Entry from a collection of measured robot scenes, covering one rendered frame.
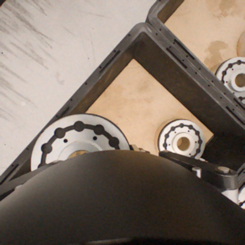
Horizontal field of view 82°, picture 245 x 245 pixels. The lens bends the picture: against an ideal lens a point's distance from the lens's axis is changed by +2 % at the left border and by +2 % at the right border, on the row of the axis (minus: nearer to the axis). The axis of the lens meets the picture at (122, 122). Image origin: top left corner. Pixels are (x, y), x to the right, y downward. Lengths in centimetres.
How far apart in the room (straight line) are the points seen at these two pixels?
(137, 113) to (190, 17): 25
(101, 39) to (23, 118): 34
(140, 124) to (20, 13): 48
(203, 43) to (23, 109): 52
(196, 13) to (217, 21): 5
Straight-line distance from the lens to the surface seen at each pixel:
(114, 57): 25
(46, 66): 51
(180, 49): 26
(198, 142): 35
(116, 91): 32
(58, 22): 55
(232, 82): 38
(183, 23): 41
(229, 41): 45
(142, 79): 34
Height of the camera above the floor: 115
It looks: 85 degrees down
